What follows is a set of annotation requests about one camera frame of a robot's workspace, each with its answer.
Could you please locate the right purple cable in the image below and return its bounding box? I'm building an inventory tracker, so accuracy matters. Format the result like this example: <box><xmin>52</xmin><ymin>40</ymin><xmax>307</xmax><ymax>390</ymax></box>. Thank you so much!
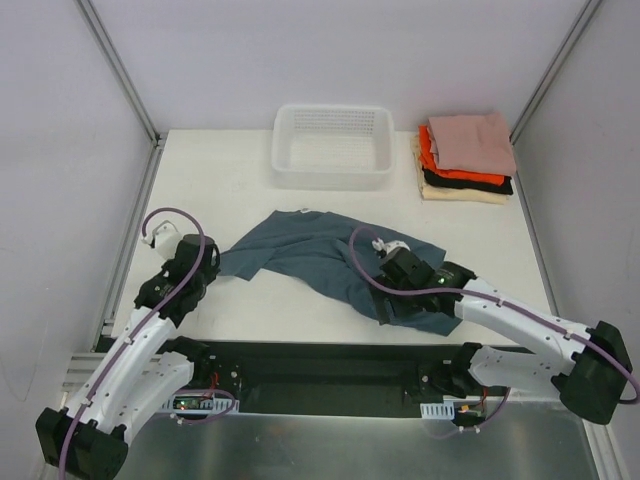
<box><xmin>347</xmin><ymin>225</ymin><xmax>640</xmax><ymax>441</ymax></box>

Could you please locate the slotted cable duct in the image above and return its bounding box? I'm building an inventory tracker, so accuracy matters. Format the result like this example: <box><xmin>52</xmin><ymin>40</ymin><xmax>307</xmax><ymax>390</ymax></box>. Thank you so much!
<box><xmin>420</xmin><ymin>401</ymin><xmax>456</xmax><ymax>421</ymax></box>
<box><xmin>158</xmin><ymin>394</ymin><xmax>240</xmax><ymax>415</ymax></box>

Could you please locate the left slotted cable duct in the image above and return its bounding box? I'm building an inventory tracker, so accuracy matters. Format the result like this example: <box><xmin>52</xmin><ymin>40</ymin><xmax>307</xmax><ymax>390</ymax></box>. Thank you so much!
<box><xmin>158</xmin><ymin>394</ymin><xmax>240</xmax><ymax>415</ymax></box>

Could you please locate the black folded t shirt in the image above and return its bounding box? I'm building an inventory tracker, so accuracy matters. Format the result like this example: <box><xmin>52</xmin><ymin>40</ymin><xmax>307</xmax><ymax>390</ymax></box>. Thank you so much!
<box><xmin>422</xmin><ymin>169</ymin><xmax>514</xmax><ymax>196</ymax></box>

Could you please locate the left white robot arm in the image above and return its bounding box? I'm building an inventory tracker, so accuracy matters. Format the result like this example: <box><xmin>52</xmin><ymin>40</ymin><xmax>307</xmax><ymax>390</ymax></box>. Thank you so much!
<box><xmin>35</xmin><ymin>234</ymin><xmax>220</xmax><ymax>479</ymax></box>

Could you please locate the right aluminium frame post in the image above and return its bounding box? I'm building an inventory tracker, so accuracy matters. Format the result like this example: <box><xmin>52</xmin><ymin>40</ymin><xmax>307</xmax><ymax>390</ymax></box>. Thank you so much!
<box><xmin>510</xmin><ymin>0</ymin><xmax>604</xmax><ymax>145</ymax></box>

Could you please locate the white plastic basket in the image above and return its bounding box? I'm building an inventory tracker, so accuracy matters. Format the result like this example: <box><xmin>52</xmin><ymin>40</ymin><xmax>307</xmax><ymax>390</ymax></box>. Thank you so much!
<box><xmin>271</xmin><ymin>104</ymin><xmax>395</xmax><ymax>191</ymax></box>

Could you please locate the blue-grey t shirt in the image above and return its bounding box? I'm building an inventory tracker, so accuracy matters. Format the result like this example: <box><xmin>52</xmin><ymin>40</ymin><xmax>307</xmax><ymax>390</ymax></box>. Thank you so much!
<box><xmin>220</xmin><ymin>210</ymin><xmax>461</xmax><ymax>336</ymax></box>

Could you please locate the cream folded t shirt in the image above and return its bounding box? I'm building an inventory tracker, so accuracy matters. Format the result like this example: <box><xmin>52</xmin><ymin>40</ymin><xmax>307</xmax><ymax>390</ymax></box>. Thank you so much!
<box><xmin>410</xmin><ymin>135</ymin><xmax>509</xmax><ymax>205</ymax></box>

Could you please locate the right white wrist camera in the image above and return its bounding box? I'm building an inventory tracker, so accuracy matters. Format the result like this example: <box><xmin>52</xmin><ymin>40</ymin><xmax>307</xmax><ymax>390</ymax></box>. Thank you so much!
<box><xmin>371</xmin><ymin>238</ymin><xmax>410</xmax><ymax>258</ymax></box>

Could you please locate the purple cable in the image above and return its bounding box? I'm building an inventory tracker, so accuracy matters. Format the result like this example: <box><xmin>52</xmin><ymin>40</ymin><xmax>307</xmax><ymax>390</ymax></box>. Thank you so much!
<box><xmin>347</xmin><ymin>225</ymin><xmax>640</xmax><ymax>441</ymax></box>
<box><xmin>57</xmin><ymin>205</ymin><xmax>236</xmax><ymax>480</ymax></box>

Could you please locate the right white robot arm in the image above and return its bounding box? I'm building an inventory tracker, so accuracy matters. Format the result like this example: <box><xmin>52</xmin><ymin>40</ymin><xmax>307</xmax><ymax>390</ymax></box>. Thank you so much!
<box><xmin>374</xmin><ymin>241</ymin><xmax>632</xmax><ymax>425</ymax></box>

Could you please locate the left aluminium frame post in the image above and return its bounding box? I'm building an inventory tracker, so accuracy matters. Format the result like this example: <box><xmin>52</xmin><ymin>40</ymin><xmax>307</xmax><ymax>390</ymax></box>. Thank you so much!
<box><xmin>74</xmin><ymin>0</ymin><xmax>163</xmax><ymax>147</ymax></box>

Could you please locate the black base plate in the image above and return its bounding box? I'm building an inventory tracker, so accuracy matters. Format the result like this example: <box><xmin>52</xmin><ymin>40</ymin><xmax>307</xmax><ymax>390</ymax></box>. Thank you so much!
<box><xmin>94</xmin><ymin>337</ymin><xmax>531</xmax><ymax>419</ymax></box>

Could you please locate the aluminium front rail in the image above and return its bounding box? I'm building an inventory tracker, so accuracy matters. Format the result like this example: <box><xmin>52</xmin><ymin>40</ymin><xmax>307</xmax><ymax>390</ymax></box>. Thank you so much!
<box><xmin>62</xmin><ymin>352</ymin><xmax>105</xmax><ymax>392</ymax></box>

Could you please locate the aluminium frame post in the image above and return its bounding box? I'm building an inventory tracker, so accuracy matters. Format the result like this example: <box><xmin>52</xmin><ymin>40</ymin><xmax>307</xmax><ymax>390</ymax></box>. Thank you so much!
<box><xmin>510</xmin><ymin>0</ymin><xmax>604</xmax><ymax>145</ymax></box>
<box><xmin>74</xmin><ymin>0</ymin><xmax>163</xmax><ymax>147</ymax></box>

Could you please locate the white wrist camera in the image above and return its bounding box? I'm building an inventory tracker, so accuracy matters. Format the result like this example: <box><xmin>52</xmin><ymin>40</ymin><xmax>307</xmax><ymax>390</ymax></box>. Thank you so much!
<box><xmin>371</xmin><ymin>238</ymin><xmax>410</xmax><ymax>258</ymax></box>
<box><xmin>142</xmin><ymin>220</ymin><xmax>182</xmax><ymax>260</ymax></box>

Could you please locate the right slotted cable duct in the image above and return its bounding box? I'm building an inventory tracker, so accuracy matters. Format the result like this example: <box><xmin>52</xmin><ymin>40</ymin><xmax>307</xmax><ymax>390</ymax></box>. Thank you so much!
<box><xmin>420</xmin><ymin>401</ymin><xmax>456</xmax><ymax>421</ymax></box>

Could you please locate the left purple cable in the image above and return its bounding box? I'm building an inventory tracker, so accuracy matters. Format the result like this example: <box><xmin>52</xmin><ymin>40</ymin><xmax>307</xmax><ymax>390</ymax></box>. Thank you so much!
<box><xmin>57</xmin><ymin>205</ymin><xmax>236</xmax><ymax>480</ymax></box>

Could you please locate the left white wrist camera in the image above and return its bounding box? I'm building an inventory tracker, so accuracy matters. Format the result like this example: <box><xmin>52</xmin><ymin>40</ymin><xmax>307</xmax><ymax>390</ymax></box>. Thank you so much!
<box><xmin>142</xmin><ymin>220</ymin><xmax>182</xmax><ymax>260</ymax></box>

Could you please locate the pink folded t shirt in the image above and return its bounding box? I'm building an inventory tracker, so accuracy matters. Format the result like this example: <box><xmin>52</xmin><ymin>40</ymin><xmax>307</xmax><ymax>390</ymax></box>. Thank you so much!
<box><xmin>428</xmin><ymin>112</ymin><xmax>517</xmax><ymax>176</ymax></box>

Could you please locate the orange folded t shirt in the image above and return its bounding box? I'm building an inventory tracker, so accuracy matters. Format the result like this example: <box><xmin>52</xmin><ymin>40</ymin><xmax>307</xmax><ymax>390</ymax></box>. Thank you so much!
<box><xmin>419</xmin><ymin>125</ymin><xmax>506</xmax><ymax>186</ymax></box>

